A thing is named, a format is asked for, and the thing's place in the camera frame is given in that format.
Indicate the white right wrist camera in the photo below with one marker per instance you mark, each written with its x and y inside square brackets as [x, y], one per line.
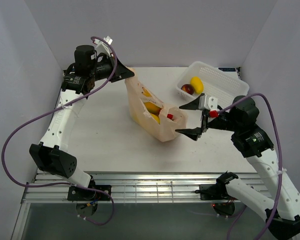
[207, 102]

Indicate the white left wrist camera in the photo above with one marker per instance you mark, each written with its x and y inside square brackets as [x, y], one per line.
[101, 47]

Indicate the banana print plastic bag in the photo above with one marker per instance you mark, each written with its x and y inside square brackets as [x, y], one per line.
[165, 131]

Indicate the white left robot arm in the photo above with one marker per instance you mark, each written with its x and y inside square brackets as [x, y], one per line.
[51, 153]

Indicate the yellow banana bunch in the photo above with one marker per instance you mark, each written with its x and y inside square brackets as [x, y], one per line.
[152, 106]

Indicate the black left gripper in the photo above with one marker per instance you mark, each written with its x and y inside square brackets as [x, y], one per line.
[122, 73]

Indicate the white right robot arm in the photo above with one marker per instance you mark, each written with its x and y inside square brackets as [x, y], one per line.
[280, 211]

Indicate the dark red apple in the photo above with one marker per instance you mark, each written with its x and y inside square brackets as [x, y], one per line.
[188, 88]

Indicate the white plastic basket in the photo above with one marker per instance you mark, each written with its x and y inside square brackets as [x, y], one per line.
[224, 83]

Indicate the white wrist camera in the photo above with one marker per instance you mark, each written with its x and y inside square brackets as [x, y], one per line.
[101, 47]
[207, 102]

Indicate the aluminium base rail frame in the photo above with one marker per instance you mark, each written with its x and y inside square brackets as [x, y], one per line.
[140, 169]

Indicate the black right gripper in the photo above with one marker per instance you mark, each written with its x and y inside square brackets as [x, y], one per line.
[192, 133]

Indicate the yellow lemon fruit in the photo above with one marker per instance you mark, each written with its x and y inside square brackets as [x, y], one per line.
[197, 85]

